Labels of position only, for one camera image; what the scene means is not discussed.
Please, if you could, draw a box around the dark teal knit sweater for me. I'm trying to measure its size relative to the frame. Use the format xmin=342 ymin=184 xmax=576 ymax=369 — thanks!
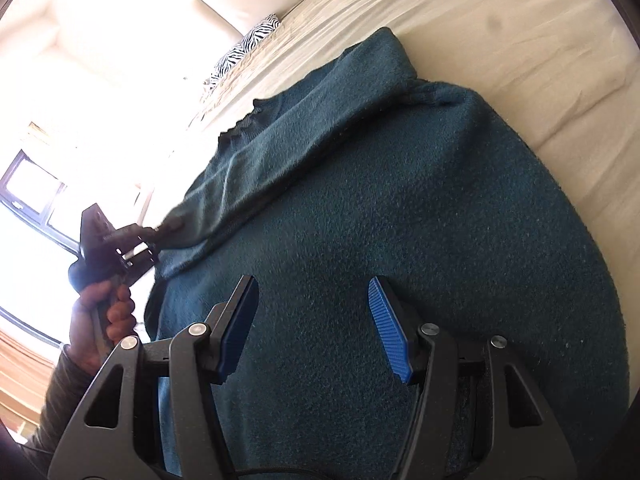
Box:
xmin=142 ymin=26 xmax=632 ymax=480

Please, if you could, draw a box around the person's left hand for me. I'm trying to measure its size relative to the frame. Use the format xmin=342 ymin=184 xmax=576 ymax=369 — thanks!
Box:
xmin=66 ymin=280 xmax=137 ymax=376

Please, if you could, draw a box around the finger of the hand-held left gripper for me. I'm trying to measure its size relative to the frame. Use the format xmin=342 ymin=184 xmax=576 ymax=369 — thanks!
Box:
xmin=120 ymin=242 xmax=162 ymax=283
xmin=112 ymin=221 xmax=183 ymax=241

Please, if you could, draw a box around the cream padded headboard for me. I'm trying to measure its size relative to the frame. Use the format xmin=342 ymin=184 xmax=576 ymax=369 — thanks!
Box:
xmin=30 ymin=0 xmax=331 ymax=78

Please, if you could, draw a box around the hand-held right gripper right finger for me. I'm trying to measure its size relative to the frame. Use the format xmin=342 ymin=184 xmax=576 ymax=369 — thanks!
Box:
xmin=367 ymin=276 xmax=583 ymax=480

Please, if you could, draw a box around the bed with beige sheet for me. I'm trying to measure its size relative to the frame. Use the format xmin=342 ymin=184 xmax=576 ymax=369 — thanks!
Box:
xmin=187 ymin=0 xmax=640 ymax=413

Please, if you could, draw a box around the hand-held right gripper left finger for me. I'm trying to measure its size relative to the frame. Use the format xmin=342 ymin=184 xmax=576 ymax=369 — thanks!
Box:
xmin=50 ymin=275 xmax=261 ymax=480

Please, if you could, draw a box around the zebra print pillow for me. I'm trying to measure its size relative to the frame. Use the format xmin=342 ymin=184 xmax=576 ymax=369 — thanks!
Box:
xmin=204 ymin=14 xmax=282 ymax=87

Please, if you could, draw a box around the black framed window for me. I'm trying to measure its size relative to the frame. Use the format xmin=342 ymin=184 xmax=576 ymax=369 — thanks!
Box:
xmin=0 ymin=147 xmax=151 ymax=351

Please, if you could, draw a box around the person's left forearm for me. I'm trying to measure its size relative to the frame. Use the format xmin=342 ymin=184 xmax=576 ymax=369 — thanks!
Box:
xmin=20 ymin=344 xmax=103 ymax=461

